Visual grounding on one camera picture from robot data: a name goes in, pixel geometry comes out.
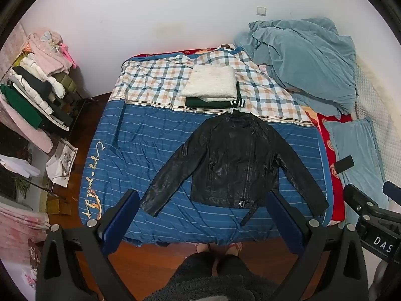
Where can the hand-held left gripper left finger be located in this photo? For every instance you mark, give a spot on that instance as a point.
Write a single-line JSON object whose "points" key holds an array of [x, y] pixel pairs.
{"points": [[125, 213]]}

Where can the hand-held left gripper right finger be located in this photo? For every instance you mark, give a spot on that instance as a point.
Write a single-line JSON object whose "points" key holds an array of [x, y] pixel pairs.
{"points": [[280, 216]]}

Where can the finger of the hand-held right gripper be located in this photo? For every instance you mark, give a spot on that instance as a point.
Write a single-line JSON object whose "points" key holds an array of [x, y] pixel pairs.
{"points": [[393, 189], [360, 199]]}

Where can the black leather jacket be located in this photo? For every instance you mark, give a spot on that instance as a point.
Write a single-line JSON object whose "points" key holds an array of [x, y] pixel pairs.
{"points": [[231, 163]]}

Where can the black metal clothes rack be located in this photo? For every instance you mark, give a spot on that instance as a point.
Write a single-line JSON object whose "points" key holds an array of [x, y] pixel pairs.
{"points": [[78, 106]]}

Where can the row of hanging clothes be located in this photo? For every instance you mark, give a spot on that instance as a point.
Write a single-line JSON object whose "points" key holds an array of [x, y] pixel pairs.
{"points": [[37, 84]]}

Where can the black phone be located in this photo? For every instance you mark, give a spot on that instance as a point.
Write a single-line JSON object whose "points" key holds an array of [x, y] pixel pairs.
{"points": [[344, 164]]}

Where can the teal pillow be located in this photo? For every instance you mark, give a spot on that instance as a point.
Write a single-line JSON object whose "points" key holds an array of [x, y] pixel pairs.
{"points": [[354, 144]]}

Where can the person's right foot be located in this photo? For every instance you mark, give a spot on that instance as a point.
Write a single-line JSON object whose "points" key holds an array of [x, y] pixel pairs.
{"points": [[234, 248]]}

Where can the person's foot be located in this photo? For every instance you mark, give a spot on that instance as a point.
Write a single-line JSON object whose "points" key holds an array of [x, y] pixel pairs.
{"points": [[203, 247], [234, 248]]}

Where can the cardboard box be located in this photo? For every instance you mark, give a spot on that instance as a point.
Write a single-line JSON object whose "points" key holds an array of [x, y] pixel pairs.
{"points": [[59, 205]]}

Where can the white printed tote bag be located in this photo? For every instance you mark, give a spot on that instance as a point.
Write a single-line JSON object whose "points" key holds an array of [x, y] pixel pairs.
{"points": [[62, 163]]}

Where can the person's left foot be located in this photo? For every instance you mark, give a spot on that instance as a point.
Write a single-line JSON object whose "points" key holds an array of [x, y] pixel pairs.
{"points": [[203, 247]]}

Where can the blue striped plaid quilt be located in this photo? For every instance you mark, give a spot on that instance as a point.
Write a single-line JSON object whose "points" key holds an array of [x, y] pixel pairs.
{"points": [[147, 131]]}

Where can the white quilted cushion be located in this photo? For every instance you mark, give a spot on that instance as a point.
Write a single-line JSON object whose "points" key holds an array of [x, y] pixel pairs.
{"points": [[372, 100]]}

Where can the person's dark fleece clothing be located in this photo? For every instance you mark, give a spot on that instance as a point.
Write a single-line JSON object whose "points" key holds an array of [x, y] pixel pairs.
{"points": [[213, 279]]}

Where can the green potted plant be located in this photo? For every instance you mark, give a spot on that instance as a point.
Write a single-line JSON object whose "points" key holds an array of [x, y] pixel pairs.
{"points": [[22, 186]]}

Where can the pink floral cloth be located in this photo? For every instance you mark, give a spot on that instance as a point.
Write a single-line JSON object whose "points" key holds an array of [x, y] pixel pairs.
{"points": [[18, 235]]}

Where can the white cloth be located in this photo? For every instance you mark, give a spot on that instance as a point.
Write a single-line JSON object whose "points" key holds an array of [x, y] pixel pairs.
{"points": [[18, 166]]}

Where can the pink fuzzy cloth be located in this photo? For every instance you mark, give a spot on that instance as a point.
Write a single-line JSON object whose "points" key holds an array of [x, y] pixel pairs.
{"points": [[28, 131]]}

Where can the green folded garment striped cuffs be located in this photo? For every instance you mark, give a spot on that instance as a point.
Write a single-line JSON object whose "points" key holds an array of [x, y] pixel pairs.
{"points": [[200, 102]]}

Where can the teal blanket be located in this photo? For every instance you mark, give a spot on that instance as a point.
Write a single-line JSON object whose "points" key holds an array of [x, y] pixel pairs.
{"points": [[307, 62]]}

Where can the white fluffy folded garment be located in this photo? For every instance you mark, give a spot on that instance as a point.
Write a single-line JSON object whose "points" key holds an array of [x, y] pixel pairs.
{"points": [[210, 81]]}

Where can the dark brown object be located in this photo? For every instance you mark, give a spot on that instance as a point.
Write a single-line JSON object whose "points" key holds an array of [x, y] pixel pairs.
{"points": [[227, 47]]}

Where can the pink patterned curtain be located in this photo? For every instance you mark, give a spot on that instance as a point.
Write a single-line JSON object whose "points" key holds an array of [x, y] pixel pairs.
{"points": [[14, 50]]}

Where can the white wall switch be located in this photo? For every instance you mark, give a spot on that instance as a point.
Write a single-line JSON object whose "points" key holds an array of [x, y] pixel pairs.
{"points": [[261, 11]]}

